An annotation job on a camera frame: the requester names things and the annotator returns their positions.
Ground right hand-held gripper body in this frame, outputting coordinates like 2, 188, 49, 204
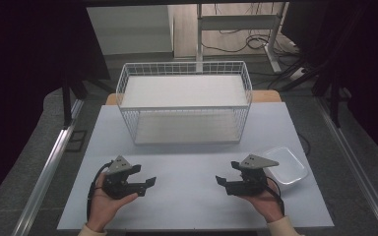
225, 153, 281, 198

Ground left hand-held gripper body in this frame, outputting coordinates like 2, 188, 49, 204
102, 154, 139, 201

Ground person's right hand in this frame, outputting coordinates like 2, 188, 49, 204
238, 178, 285, 224

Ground person's left hand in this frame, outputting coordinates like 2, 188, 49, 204
86, 171, 139, 232

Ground white plastic tray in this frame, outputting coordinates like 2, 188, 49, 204
261, 146, 310, 193

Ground wooden table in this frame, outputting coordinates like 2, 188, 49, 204
105, 89, 283, 106

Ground black metal stand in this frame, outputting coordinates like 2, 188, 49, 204
311, 62, 344, 129
60, 62, 91, 130

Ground white power strip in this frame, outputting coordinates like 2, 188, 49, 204
288, 67, 309, 82

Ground white cabinet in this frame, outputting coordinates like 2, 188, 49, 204
85, 4, 175, 56

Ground dark curtain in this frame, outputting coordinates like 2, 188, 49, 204
281, 0, 378, 162
0, 0, 111, 212

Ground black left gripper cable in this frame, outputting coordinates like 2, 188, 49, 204
85, 160, 114, 221

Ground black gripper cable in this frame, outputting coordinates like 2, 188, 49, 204
85, 160, 114, 221
265, 176, 286, 216

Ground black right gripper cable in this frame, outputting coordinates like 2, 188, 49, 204
265, 176, 286, 216

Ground thin black cable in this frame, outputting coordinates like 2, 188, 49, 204
296, 132, 312, 157

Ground aluminium rail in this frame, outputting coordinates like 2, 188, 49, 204
314, 95, 378, 236
11, 97, 85, 236

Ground white wire basket rack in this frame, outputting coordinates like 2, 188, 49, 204
115, 60, 254, 147

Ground bundle of black cables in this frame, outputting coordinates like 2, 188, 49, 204
266, 53, 314, 91

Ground black floor cable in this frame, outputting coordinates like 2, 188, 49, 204
199, 30, 279, 55

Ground white desk frame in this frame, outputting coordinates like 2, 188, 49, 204
194, 2, 290, 74

